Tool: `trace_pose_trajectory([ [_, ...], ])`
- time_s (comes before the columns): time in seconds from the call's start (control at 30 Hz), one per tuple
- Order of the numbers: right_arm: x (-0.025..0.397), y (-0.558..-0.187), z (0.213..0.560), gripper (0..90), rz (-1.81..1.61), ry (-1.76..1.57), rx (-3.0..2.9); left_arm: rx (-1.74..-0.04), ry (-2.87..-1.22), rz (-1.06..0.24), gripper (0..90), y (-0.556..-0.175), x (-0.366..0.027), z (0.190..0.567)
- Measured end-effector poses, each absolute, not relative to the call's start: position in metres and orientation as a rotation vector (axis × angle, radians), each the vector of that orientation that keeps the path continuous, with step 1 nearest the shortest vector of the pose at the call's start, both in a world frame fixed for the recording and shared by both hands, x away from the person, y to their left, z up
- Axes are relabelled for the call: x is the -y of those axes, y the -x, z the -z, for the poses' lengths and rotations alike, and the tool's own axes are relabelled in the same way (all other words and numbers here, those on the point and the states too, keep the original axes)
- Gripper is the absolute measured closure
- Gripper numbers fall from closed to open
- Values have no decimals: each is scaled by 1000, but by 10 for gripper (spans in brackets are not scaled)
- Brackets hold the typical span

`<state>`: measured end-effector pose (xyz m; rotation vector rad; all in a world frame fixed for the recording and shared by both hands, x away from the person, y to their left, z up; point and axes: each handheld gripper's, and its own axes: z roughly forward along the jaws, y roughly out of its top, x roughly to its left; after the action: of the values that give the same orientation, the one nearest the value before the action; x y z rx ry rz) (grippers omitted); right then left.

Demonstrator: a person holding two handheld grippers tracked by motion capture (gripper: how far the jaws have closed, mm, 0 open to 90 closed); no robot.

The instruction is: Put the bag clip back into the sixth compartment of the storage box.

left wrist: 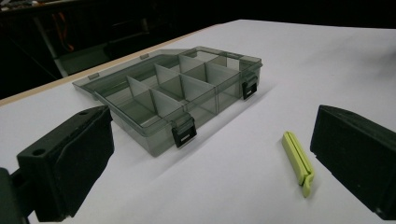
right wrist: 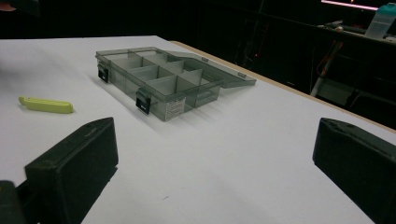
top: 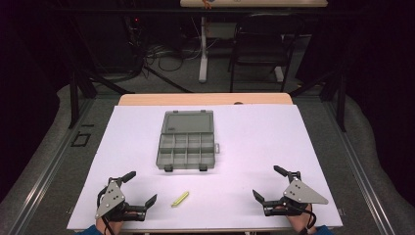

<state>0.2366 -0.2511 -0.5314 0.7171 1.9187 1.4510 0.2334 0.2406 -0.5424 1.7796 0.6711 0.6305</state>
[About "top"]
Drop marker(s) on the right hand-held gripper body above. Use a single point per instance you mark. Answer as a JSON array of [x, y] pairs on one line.
[[298, 193]]

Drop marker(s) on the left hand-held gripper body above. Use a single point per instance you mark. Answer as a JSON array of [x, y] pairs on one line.
[[110, 199]]

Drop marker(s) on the person's left hand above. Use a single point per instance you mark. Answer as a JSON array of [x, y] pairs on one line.
[[112, 225]]

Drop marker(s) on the person's right hand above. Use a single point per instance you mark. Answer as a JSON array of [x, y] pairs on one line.
[[300, 221]]

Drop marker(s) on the yellow-green stick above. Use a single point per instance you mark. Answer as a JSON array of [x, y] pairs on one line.
[[180, 199]]

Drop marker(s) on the white table mat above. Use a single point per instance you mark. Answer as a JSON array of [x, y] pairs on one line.
[[228, 182]]

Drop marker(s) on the grey plastic compartment box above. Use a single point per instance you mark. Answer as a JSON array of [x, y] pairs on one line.
[[186, 141]]

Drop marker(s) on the black metal stand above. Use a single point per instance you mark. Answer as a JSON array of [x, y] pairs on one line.
[[336, 94], [76, 94]]

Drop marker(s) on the black chair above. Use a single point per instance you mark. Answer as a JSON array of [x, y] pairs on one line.
[[261, 49]]

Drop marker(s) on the white-legged desk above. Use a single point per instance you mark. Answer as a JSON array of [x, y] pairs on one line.
[[228, 4]]

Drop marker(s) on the small orange object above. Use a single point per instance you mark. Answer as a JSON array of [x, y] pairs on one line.
[[206, 4]]

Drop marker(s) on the metal floor rail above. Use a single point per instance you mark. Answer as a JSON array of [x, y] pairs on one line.
[[359, 169], [45, 169]]

